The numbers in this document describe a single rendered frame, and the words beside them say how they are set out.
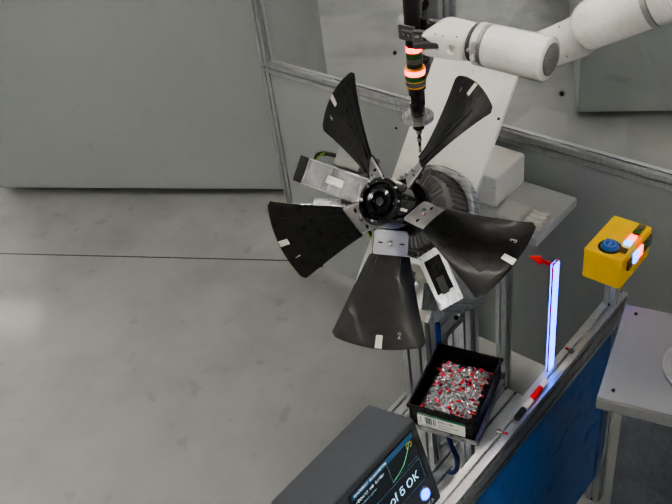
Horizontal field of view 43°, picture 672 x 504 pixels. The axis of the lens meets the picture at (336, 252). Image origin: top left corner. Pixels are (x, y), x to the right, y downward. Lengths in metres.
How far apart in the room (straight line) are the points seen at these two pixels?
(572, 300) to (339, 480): 1.70
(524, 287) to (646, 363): 1.12
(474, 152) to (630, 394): 0.75
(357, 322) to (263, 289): 1.73
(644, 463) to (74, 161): 3.39
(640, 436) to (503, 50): 0.88
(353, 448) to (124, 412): 2.04
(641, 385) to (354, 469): 0.77
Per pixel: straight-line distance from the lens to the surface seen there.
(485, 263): 1.94
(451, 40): 1.71
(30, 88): 4.51
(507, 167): 2.62
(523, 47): 1.64
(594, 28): 1.58
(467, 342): 2.77
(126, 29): 4.12
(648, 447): 2.01
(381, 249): 2.08
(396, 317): 2.08
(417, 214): 2.05
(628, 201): 2.65
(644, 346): 2.05
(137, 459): 3.25
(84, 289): 4.08
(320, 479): 1.45
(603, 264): 2.14
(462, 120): 2.00
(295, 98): 3.32
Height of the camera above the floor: 2.38
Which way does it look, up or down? 38 degrees down
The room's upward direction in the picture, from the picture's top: 8 degrees counter-clockwise
